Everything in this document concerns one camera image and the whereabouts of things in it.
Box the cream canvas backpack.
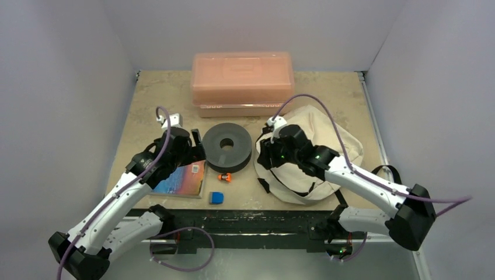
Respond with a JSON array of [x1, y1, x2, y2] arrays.
[[253, 105, 403, 205]]

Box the orange cover book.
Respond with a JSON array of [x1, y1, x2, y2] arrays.
[[151, 160, 206, 199]]

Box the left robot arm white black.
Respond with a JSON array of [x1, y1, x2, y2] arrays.
[[48, 127, 205, 279]]

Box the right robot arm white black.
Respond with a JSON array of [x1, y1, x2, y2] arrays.
[[257, 124, 437, 251]]

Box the black filament spool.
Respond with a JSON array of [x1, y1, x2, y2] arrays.
[[203, 122, 252, 173]]

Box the small orange toy car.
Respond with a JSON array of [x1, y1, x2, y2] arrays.
[[218, 173, 231, 183]]

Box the blue eraser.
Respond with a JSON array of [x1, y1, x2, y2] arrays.
[[208, 191, 224, 205]]

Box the pink translucent storage box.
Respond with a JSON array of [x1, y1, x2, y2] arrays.
[[190, 52, 295, 118]]

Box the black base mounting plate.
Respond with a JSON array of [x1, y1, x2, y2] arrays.
[[150, 209, 371, 258]]

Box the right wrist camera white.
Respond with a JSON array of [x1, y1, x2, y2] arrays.
[[266, 115, 287, 143]]

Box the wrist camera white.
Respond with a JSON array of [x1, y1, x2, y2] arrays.
[[266, 115, 287, 143], [156, 113, 183, 131]]

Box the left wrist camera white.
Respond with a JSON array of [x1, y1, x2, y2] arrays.
[[156, 113, 183, 131]]

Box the aluminium rail right side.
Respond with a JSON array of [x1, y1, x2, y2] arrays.
[[356, 71, 390, 165]]

